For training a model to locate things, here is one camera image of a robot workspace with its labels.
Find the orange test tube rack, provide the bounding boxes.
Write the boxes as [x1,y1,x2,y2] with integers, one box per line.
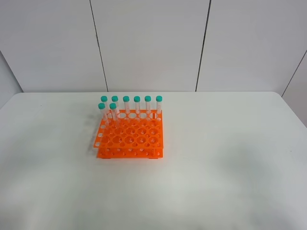
[93,109,164,159]

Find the green capped test tube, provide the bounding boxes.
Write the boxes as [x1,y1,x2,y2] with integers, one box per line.
[109,103,120,127]

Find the row tube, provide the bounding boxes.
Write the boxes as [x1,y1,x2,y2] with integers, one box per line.
[156,95,163,118]
[134,96,141,120]
[144,95,151,120]
[123,96,130,119]
[98,95,109,121]
[111,95,119,114]

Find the front left rack tube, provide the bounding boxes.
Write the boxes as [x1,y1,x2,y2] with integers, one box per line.
[98,103,109,126]

